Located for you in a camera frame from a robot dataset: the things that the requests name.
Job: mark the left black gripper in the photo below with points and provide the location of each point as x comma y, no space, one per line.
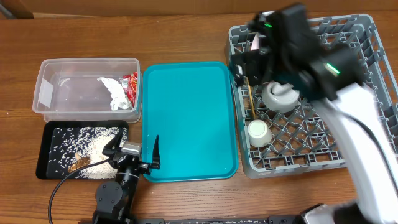
146,167

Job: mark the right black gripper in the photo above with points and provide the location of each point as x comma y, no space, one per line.
251,58

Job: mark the wooden chopstick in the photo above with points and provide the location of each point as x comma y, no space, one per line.
251,101

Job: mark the white round plate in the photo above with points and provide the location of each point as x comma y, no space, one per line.
256,43

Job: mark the grey bowl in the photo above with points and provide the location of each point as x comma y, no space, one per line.
280,98

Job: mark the rice and food scraps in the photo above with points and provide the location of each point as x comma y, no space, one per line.
73,148

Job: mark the white napkin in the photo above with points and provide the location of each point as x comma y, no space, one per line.
119,99

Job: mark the white cup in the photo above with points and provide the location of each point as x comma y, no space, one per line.
259,133

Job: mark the red foil wrapper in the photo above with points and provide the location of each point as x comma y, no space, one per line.
129,84

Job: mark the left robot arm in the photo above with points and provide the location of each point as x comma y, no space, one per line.
114,198

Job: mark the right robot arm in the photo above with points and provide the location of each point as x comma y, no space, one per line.
288,60

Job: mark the grey dishwasher rack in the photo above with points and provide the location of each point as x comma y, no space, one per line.
301,141

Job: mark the black plastic tray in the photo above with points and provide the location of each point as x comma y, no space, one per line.
47,137

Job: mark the teal serving tray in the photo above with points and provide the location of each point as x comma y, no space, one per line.
188,109

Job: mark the clear plastic bin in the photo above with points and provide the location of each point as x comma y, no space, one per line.
71,89

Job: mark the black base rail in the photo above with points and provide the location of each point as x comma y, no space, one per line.
273,219

